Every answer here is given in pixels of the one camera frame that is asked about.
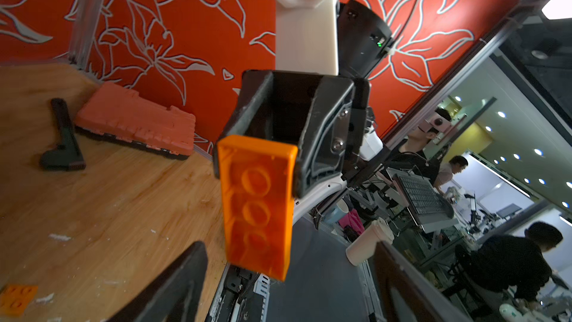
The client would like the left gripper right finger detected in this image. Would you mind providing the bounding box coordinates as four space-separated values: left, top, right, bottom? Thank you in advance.
373 241 471 322

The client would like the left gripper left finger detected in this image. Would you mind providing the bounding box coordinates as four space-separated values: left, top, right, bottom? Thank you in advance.
109 241 208 321

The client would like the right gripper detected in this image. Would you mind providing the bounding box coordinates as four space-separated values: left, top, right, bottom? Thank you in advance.
213 70 371 198

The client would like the long orange lego plate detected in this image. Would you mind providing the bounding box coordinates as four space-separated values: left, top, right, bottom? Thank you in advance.
217 135 298 281

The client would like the small orange lego plate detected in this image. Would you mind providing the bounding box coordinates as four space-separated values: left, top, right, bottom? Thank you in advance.
1 285 38 317

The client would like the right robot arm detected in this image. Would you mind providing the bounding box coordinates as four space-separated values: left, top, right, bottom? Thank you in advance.
213 0 393 198

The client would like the white paper cup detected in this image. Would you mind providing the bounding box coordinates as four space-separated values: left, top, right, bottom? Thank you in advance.
346 219 395 266

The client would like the person in black shirt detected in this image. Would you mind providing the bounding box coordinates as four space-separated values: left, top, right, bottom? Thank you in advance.
443 222 563 319

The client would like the person wearing headset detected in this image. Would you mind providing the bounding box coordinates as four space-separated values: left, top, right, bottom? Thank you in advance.
388 107 451 183

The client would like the red plastic tool case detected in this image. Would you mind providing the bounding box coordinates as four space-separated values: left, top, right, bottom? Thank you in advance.
74 82 196 160

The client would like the dark green clamp tool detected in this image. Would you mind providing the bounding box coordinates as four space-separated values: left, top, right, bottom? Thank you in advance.
40 98 86 171

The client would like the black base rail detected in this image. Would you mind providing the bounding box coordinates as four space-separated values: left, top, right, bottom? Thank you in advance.
205 263 271 322

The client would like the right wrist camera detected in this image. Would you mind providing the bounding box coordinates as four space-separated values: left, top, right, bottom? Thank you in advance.
275 0 339 76

